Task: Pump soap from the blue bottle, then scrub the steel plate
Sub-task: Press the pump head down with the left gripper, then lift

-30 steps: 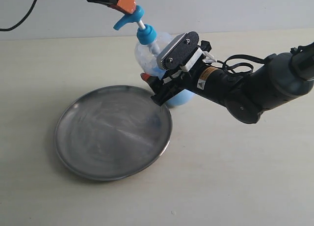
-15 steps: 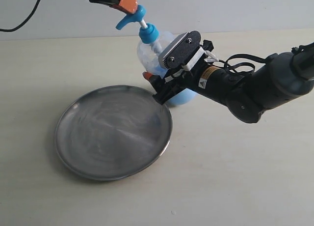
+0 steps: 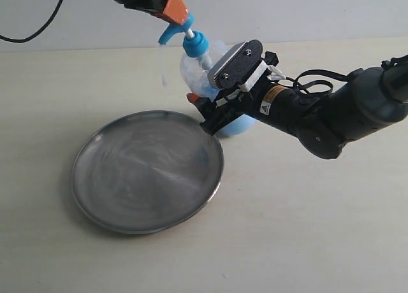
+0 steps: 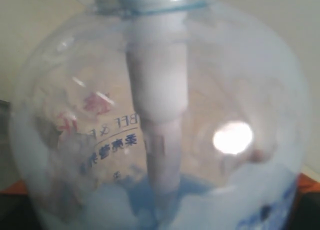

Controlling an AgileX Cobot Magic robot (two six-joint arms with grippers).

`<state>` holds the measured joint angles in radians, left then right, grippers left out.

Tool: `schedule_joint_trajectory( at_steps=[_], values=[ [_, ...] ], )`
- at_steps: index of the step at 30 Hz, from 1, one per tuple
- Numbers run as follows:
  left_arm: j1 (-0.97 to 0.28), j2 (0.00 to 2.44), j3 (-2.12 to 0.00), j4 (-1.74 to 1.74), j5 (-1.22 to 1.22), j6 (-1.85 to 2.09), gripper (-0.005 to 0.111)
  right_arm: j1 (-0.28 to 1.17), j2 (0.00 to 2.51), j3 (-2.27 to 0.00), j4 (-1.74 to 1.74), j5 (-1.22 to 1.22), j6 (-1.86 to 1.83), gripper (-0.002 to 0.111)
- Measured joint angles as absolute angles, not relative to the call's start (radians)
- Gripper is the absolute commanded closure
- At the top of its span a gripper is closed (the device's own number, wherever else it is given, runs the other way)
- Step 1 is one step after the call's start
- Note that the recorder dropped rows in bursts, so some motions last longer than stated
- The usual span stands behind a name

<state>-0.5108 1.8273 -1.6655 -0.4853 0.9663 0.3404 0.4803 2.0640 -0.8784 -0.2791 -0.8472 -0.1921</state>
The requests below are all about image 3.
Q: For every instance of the round metal plate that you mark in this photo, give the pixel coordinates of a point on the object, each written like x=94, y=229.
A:
x=146, y=172

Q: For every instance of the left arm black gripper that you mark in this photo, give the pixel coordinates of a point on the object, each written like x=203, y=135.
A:
x=172, y=11

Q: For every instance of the blue pump soap bottle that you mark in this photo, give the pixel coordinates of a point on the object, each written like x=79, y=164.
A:
x=199, y=57

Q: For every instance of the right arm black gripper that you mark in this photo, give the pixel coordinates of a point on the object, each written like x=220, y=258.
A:
x=277, y=106

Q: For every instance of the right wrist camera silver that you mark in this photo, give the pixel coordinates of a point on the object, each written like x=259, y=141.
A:
x=236, y=65

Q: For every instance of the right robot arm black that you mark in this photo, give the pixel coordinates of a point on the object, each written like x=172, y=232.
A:
x=323, y=115

